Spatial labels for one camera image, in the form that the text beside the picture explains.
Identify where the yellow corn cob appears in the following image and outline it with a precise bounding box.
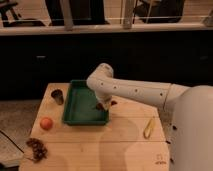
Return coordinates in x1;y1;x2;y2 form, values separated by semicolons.
143;117;155;139

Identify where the dark red pepper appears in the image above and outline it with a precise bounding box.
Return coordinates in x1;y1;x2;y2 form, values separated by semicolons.
95;100;117;111

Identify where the dark grape bunch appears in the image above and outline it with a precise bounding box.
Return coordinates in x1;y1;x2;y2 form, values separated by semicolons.
26;138;48;162

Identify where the orange fruit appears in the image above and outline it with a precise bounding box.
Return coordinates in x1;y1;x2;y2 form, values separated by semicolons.
40;117;53;130

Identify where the green plastic tray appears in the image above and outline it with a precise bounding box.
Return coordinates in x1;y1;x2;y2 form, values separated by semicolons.
62;80;109;126

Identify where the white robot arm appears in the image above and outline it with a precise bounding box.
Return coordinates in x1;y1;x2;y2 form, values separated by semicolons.
86;63;213;171

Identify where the small metal cup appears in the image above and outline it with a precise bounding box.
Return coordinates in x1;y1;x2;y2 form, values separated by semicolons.
51;89;64;105

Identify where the black cable left floor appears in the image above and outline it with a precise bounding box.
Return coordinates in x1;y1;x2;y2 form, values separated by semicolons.
0;130;26;155

